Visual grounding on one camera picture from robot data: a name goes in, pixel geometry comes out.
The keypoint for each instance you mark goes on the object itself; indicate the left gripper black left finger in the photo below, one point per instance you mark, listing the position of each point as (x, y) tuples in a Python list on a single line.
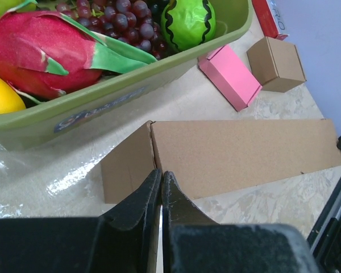
[(124, 239)]

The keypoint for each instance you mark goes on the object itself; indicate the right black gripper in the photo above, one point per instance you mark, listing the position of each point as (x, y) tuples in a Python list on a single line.
[(325, 236)]

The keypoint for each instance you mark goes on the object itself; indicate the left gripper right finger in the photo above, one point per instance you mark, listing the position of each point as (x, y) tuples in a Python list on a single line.
[(193, 242)]

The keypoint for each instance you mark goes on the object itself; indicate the large cardboard box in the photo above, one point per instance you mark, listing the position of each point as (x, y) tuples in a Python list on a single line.
[(214, 157)]

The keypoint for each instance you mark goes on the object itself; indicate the small brown cardboard box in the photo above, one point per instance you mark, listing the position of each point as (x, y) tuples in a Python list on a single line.
[(276, 65)]

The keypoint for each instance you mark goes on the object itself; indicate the red white toothpaste box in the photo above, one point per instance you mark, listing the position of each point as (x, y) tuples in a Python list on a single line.
[(270, 19)]

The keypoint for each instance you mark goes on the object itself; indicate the green plastic bin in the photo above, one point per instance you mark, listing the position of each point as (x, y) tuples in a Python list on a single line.
[(36, 125)]

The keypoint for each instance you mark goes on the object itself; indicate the pink rectangular block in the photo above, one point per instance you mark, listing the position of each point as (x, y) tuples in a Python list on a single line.
[(230, 76)]

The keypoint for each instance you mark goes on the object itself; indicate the small orange fruit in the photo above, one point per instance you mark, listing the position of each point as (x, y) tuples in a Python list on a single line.
[(10, 101)]

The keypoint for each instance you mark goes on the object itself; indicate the dark grape bunch lower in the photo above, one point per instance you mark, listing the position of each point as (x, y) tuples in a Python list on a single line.
[(134, 22)]

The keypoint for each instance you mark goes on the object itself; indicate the green pear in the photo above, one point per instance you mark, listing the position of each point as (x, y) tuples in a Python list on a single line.
[(24, 5)]

